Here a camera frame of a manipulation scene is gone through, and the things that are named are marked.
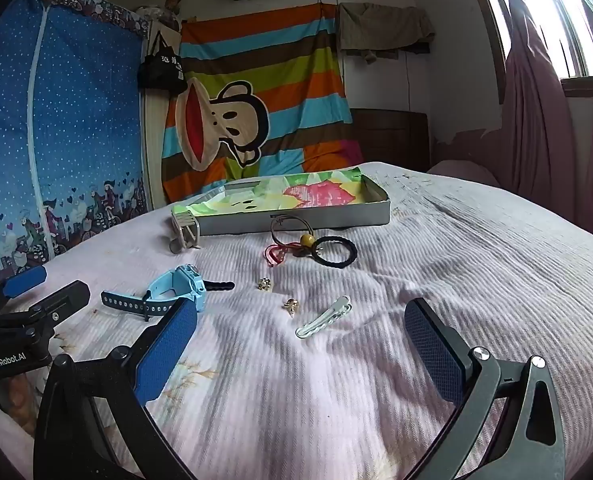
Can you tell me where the beige wooden cabinet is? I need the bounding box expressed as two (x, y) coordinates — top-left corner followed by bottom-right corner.
(143, 17), (183, 211)

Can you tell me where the blue dotted fabric wardrobe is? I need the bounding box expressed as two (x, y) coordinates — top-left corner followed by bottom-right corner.
(0, 0), (152, 281)

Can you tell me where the brown beaded hair tie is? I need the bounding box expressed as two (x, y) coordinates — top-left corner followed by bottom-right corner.
(270, 214), (313, 256)

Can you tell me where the pink pillow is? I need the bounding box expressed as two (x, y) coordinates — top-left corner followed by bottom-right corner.
(427, 160), (500, 188)

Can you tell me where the window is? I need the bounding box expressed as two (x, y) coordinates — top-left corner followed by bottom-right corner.
(477, 0), (593, 98)

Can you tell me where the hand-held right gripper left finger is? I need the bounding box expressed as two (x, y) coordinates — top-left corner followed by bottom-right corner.
(33, 297), (200, 480)

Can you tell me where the khaki hanging garment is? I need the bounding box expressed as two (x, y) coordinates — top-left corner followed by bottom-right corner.
(337, 2), (436, 63)

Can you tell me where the beige hair claw clip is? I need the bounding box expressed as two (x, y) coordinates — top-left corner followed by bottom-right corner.
(169, 210), (202, 254)

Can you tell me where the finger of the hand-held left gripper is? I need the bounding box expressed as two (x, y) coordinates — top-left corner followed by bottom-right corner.
(30, 282), (92, 332)
(0, 265), (48, 318)

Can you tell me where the shallow box with painted lining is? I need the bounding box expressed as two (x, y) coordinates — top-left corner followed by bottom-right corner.
(171, 167), (391, 237)

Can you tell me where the red hair accessory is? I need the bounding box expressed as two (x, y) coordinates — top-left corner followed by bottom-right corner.
(264, 240), (302, 267)

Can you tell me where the person's left hand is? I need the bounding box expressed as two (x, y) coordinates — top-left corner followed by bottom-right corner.
(0, 374), (37, 421)

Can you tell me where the black tote bag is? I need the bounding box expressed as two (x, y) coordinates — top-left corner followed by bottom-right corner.
(136, 30), (190, 96)

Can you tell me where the striped monkey print sheet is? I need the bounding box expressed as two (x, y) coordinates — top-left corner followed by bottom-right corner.
(161, 2), (365, 206)

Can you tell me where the pink curtain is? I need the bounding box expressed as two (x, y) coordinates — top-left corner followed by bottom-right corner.
(464, 0), (593, 246)

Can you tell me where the black hair tie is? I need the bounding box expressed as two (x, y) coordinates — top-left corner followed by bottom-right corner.
(311, 234), (357, 268)

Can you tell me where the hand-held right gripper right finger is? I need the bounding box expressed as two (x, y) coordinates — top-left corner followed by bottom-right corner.
(404, 297), (567, 480)

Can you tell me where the white duckbill hair clip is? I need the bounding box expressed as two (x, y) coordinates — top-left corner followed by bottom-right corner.
(295, 295), (352, 339)

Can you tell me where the dark wooden headboard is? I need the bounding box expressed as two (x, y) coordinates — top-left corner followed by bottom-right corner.
(351, 108), (430, 173)

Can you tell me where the light blue smartwatch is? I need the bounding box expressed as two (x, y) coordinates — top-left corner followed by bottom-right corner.
(100, 264), (212, 322)

